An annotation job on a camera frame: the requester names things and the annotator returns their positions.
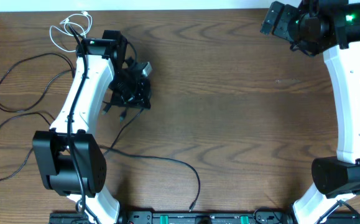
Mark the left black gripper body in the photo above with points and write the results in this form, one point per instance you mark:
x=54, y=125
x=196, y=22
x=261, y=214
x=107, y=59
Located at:
x=130, y=90

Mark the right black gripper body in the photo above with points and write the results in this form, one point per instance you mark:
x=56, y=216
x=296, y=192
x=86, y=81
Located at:
x=288, y=27

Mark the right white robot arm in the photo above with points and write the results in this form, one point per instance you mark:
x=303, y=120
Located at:
x=330, y=28

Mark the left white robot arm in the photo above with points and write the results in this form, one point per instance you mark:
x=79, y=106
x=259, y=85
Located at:
x=69, y=159

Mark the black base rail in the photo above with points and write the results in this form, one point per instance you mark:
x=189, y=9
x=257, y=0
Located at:
x=145, y=217

